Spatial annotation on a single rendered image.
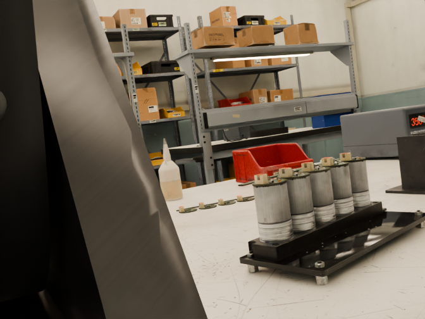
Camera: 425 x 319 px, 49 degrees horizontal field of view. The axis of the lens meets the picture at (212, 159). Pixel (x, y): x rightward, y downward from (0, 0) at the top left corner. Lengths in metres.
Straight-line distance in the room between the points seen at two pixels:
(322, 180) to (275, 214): 0.06
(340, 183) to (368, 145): 0.58
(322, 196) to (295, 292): 0.10
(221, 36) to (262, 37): 0.32
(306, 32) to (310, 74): 2.71
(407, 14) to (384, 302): 6.04
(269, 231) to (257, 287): 0.04
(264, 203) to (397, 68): 6.05
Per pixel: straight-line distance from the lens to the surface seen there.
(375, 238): 0.36
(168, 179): 0.74
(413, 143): 0.58
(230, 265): 0.37
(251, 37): 3.28
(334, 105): 3.55
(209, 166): 2.97
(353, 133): 0.99
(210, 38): 3.10
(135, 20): 4.69
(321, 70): 6.36
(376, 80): 6.58
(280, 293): 0.30
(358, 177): 0.42
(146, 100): 4.63
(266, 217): 0.33
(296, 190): 0.35
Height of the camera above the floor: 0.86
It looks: 4 degrees down
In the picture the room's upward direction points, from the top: 8 degrees counter-clockwise
